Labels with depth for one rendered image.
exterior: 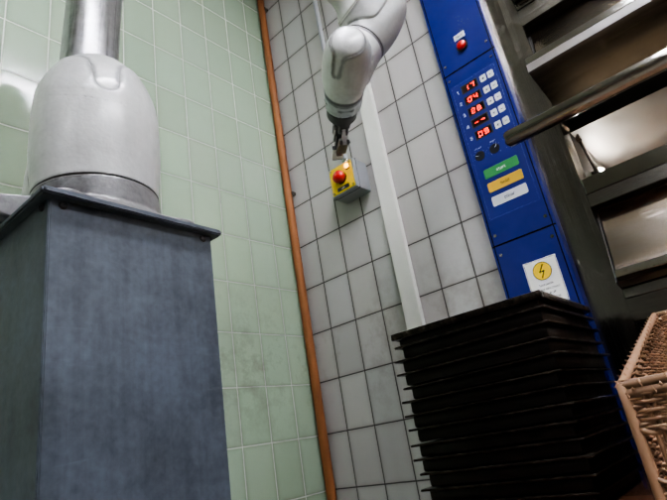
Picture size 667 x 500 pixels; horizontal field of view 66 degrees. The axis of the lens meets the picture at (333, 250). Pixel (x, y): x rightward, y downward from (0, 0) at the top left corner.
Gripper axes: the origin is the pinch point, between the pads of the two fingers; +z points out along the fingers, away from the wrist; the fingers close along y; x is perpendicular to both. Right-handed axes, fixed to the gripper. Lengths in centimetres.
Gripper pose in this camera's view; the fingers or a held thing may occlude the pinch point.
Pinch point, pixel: (337, 151)
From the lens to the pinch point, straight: 142.7
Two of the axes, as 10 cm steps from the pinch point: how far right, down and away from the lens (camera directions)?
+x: 9.9, -1.3, 1.0
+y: 1.6, 9.2, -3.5
